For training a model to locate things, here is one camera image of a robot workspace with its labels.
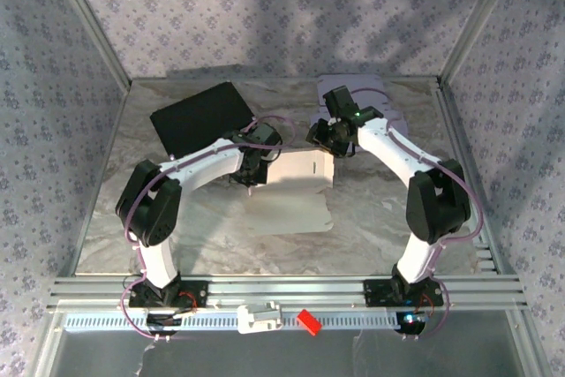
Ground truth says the black hard carrying case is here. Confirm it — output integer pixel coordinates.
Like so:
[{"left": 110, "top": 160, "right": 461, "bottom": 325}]
[{"left": 149, "top": 80, "right": 259, "bottom": 155}]

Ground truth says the red plastic block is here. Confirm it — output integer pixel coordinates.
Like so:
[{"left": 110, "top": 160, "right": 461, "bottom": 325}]
[{"left": 296, "top": 308, "right": 324, "bottom": 337}]

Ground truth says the black left controller board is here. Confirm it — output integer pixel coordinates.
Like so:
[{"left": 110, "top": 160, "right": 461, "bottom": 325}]
[{"left": 145, "top": 313, "right": 183, "bottom": 336}]

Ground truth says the black controller board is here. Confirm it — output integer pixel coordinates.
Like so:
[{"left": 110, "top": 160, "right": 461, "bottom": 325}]
[
  {"left": 395, "top": 310, "right": 428, "bottom": 336},
  {"left": 145, "top": 313, "right": 183, "bottom": 336}
]

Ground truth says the grey metal floor panel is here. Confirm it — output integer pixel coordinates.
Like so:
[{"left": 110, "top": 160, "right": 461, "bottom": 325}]
[{"left": 34, "top": 310, "right": 544, "bottom": 377}]

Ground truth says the black right controller board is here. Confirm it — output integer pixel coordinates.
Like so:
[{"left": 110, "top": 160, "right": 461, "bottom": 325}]
[{"left": 395, "top": 310, "right": 428, "bottom": 336}]

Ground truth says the aluminium back rail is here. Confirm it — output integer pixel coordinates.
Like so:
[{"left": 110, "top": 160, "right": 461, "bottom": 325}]
[{"left": 130, "top": 76, "right": 442, "bottom": 84}]

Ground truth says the aluminium side rail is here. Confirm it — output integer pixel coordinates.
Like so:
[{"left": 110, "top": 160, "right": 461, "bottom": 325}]
[
  {"left": 59, "top": 80, "right": 133, "bottom": 276},
  {"left": 436, "top": 79, "right": 517, "bottom": 276}
]

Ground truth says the aluminium mounting rail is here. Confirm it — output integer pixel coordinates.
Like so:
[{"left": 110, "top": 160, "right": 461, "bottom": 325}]
[{"left": 49, "top": 276, "right": 530, "bottom": 311}]

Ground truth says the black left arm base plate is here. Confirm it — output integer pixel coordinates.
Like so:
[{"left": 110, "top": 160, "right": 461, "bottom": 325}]
[{"left": 127, "top": 279, "right": 209, "bottom": 310}]

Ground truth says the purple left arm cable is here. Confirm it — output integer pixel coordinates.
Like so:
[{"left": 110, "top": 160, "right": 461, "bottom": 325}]
[{"left": 118, "top": 115, "right": 296, "bottom": 343}]

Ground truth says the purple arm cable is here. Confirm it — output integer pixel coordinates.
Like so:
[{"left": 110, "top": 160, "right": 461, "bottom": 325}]
[
  {"left": 352, "top": 87, "right": 485, "bottom": 343},
  {"left": 118, "top": 115, "right": 296, "bottom": 343}
]

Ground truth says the white plastic bracket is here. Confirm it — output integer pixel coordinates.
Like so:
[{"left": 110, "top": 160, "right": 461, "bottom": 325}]
[{"left": 237, "top": 300, "right": 283, "bottom": 335}]

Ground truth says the slotted white cable duct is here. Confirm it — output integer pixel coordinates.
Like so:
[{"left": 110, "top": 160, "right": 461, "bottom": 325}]
[{"left": 64, "top": 310, "right": 403, "bottom": 332}]

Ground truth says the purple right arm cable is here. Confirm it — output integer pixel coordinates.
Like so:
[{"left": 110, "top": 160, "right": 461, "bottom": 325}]
[{"left": 352, "top": 87, "right": 485, "bottom": 343}]

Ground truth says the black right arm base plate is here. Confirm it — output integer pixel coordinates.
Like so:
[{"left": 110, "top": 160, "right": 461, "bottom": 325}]
[{"left": 362, "top": 278, "right": 445, "bottom": 309}]

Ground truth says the aluminium corner post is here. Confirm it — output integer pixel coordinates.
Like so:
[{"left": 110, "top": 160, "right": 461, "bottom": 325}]
[
  {"left": 43, "top": 0, "right": 133, "bottom": 89},
  {"left": 439, "top": 0, "right": 526, "bottom": 87}
]

